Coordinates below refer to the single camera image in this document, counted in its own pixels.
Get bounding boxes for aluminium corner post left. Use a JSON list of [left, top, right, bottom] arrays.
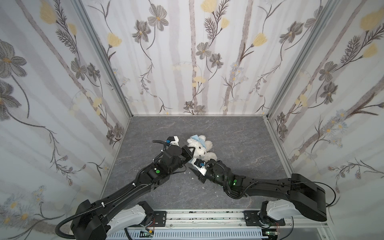
[[71, 0, 134, 119]]

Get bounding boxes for light blue fleece hoodie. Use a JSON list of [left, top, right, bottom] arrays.
[[190, 135, 207, 148]]

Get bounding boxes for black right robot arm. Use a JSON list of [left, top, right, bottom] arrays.
[[191, 159, 327, 222]]

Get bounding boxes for white plush teddy bear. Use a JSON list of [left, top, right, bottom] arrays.
[[187, 138, 218, 162]]

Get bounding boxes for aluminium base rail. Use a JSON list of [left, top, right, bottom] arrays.
[[104, 209, 328, 230]]

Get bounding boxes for aluminium corner post right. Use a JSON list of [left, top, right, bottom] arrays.
[[266, 1, 339, 120]]

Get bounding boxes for white slotted cable duct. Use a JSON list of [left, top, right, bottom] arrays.
[[106, 229, 269, 240]]

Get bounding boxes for black mounting plate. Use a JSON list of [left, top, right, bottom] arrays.
[[243, 211, 286, 229], [147, 211, 167, 228]]

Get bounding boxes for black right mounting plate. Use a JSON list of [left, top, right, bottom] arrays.
[[243, 211, 286, 229]]

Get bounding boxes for black corrugated cable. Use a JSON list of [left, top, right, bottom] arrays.
[[54, 191, 136, 240], [206, 160, 250, 200]]

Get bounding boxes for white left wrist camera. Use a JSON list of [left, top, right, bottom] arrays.
[[166, 136, 179, 147]]

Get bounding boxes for aluminium corner post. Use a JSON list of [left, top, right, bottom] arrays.
[[266, 1, 339, 120], [71, 0, 134, 119]]

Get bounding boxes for black corrugated right cable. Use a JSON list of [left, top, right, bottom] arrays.
[[206, 160, 250, 200]]

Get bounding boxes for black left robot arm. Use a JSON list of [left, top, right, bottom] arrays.
[[70, 143, 195, 240]]

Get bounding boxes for black corrugated left cable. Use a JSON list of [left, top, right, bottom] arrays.
[[54, 191, 136, 240]]

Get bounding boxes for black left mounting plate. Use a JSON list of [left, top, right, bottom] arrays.
[[147, 211, 167, 228]]

